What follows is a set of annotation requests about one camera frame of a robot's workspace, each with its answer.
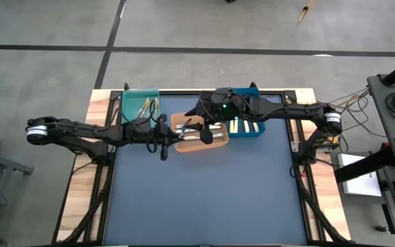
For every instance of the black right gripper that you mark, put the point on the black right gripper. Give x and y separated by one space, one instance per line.
221 104

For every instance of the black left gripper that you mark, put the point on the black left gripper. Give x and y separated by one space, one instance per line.
146 132

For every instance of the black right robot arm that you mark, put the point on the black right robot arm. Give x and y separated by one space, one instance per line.
286 109

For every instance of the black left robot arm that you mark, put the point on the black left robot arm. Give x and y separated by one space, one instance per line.
81 132

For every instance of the orange plastic bin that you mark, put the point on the orange plastic bin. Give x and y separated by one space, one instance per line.
197 147

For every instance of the blue plastic bin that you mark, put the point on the blue plastic bin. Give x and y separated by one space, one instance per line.
242 134

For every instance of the teal plastic bin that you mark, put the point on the teal plastic bin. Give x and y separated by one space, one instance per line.
132 106

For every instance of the blue-grey table mat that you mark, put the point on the blue-grey table mat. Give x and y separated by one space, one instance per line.
201 206

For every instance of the silver mounting plate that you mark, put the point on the silver mounting plate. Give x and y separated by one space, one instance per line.
295 147

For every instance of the yellow connector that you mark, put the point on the yellow connector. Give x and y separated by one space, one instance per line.
334 139

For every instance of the yellow stick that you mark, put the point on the yellow stick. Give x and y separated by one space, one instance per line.
304 13

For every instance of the grey desk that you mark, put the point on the grey desk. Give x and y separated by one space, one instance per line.
5 164

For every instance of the thick black bar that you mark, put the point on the thick black bar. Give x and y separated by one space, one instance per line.
362 164

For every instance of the white sheet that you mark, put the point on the white sheet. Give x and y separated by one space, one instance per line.
358 178

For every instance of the grey cart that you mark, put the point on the grey cart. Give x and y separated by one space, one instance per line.
382 113

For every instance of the black aluminium table frame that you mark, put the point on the black aluminium table frame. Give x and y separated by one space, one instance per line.
190 92

